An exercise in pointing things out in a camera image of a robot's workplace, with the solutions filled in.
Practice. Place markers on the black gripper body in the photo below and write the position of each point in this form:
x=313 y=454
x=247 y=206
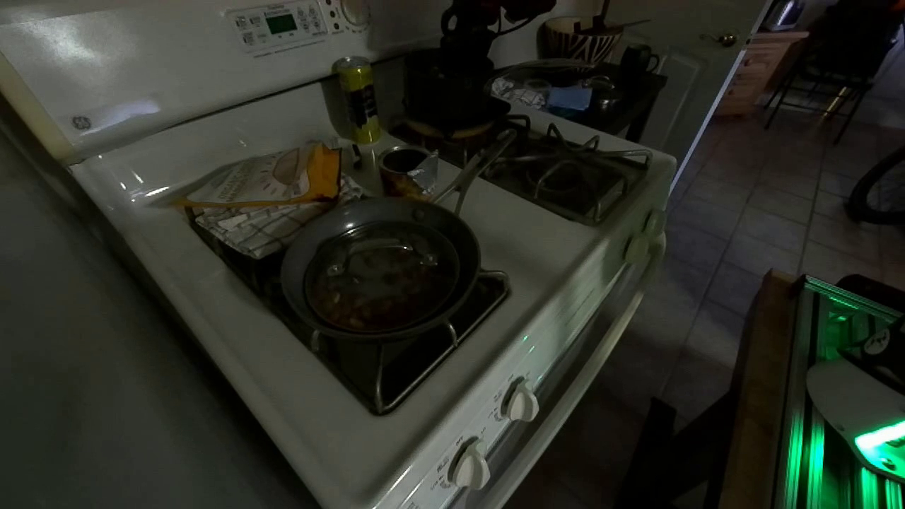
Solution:
x=468 y=30

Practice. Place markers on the black cooking pot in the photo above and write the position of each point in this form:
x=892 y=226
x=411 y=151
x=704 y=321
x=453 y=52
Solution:
x=427 y=93

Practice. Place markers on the jar with yellow label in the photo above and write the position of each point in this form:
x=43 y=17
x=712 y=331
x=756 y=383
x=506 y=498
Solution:
x=357 y=102

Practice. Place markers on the blue cloth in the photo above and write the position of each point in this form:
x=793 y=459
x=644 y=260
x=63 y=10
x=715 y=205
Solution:
x=571 y=97

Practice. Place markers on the small metal cup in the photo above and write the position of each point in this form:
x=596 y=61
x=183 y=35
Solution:
x=407 y=168

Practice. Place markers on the striped woven basket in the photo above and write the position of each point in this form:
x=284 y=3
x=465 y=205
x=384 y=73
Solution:
x=589 y=44

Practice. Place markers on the black burner grate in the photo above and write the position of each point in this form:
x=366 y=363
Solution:
x=568 y=174
x=398 y=372

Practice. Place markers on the black mug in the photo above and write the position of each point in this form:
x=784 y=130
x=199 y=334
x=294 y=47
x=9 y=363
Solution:
x=637 y=62

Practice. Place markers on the white GE gas stove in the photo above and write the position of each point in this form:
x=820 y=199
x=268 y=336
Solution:
x=528 y=264

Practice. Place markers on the grey frying pan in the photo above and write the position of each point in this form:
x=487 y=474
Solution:
x=378 y=273

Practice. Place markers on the clear plastic food bag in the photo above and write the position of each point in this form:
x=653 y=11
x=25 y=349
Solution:
x=265 y=180

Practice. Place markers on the wooden cabinet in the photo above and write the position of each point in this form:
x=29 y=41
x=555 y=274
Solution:
x=766 y=72

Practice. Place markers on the white stove knob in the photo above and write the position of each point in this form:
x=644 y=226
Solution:
x=468 y=465
x=518 y=403

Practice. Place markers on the black chair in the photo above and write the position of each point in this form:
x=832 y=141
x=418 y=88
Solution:
x=839 y=58

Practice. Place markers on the dark bicycle wheel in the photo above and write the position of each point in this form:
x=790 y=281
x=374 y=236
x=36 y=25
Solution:
x=880 y=194

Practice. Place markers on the wooden board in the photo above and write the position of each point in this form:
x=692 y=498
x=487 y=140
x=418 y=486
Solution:
x=759 y=404

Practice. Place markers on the green lit equipment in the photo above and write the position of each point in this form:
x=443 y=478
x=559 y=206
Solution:
x=851 y=404

